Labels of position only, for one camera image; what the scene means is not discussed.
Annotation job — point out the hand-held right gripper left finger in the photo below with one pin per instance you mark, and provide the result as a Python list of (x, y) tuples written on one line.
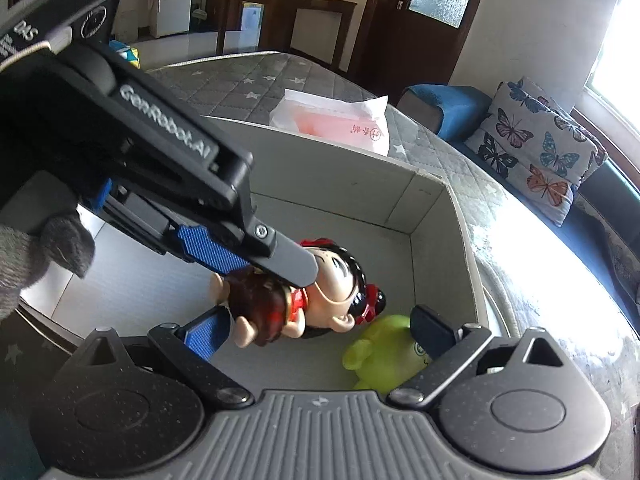
[(206, 334)]

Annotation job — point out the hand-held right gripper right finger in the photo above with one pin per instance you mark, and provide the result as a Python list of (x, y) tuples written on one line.
[(434, 355)]

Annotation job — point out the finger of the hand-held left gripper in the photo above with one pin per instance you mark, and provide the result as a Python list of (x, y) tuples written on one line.
[(286, 260), (212, 251)]

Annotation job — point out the green frog toy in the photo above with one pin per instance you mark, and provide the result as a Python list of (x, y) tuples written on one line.
[(385, 355)]

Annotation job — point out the black-haired doll figure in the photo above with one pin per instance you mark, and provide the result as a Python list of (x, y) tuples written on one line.
[(330, 285)]

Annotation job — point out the grey cardboard container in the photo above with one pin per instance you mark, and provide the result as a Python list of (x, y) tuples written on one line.
[(350, 195)]

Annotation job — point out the person's left hand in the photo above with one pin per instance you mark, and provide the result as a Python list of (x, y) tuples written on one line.
[(60, 245)]

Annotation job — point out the blue and yellow box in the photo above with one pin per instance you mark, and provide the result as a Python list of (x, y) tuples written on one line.
[(126, 54)]

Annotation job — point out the white and pink plastic bag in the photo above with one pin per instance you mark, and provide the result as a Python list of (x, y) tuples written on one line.
[(345, 120)]

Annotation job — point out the white and blue appliance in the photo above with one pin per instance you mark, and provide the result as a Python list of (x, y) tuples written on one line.
[(252, 22)]

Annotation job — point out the grey quilted star mattress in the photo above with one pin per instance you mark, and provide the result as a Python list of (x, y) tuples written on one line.
[(450, 150)]

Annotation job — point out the blue sofa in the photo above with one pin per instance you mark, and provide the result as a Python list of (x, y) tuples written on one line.
[(450, 110)]

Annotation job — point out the dark wooden cabinet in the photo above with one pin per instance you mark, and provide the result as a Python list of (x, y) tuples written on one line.
[(300, 20)]

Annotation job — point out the butterfly print pillow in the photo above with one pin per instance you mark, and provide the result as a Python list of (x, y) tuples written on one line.
[(537, 145)]

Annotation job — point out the brown door with frosted glass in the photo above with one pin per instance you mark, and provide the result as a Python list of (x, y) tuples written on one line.
[(385, 20)]

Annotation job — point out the window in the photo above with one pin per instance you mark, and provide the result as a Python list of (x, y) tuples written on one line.
[(617, 45)]

